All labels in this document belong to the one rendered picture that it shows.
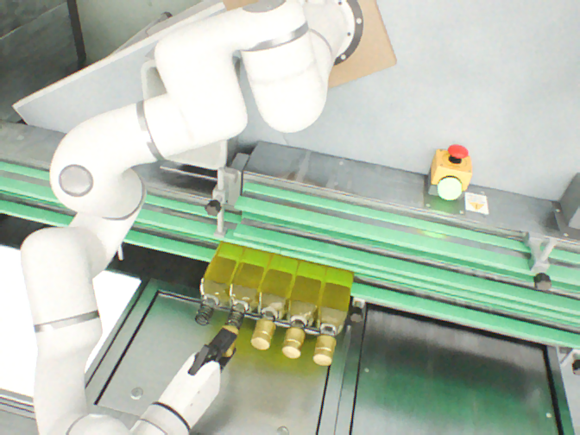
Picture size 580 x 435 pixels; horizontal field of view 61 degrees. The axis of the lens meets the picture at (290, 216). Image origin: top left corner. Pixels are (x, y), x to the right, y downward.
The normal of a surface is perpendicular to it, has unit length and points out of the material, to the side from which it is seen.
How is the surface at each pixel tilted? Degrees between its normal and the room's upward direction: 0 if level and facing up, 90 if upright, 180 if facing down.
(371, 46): 0
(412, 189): 90
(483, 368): 90
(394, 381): 89
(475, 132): 0
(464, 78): 0
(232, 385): 90
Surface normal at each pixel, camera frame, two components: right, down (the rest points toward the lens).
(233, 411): 0.10, -0.75
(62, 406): 0.71, -0.17
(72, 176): 0.16, 0.00
